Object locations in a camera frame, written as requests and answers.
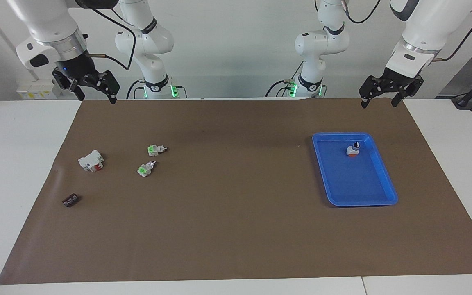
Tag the small dark terminal block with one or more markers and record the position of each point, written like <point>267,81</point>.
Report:
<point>70,200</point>

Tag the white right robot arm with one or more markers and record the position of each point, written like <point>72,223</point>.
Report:
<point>47,20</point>

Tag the white orange selector switch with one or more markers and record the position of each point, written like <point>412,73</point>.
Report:
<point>352,150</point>

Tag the brown table mat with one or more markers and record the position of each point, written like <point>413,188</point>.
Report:
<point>228,213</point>

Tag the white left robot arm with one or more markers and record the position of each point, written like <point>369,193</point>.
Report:
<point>320,41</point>

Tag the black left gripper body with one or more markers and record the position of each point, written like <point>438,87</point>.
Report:
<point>400,81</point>

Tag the white red circuit breaker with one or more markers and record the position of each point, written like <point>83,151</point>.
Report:
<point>90,160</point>

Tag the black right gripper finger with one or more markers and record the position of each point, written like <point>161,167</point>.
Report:
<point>109,84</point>
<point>67,81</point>

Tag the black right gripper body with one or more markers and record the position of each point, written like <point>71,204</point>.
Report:
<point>78,71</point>

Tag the blue plastic tray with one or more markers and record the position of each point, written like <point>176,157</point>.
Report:
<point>355,180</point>

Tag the white wall socket box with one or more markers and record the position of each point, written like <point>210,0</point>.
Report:
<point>37,89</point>

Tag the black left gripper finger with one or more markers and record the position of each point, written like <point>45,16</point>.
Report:
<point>410,91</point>
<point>373,86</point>

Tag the white green selector switch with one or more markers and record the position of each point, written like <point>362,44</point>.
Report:
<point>156,150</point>
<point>145,169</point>

